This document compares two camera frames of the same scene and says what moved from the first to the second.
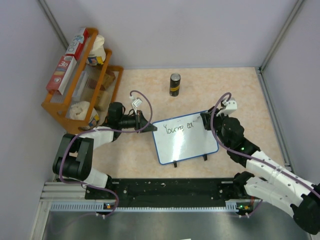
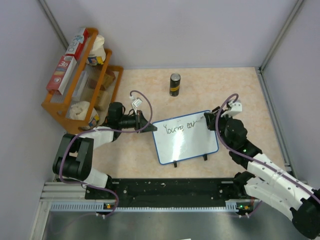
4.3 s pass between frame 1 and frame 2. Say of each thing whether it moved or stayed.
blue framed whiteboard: stayed
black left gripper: stayed
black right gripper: stayed
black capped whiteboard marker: moved
